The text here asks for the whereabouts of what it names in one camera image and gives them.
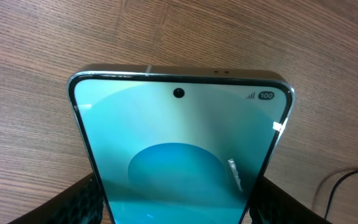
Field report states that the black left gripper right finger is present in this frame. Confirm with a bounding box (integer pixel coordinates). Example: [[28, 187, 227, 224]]
[[249, 177, 331, 224]]

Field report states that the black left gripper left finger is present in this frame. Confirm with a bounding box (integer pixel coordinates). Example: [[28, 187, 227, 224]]
[[9, 173, 104, 224]]

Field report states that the black charger cable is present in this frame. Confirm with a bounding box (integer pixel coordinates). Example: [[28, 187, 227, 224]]
[[323, 168, 358, 220]]

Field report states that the blue screen Galaxy smartphone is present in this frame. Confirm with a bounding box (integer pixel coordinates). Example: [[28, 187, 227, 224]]
[[67, 64, 295, 223]]

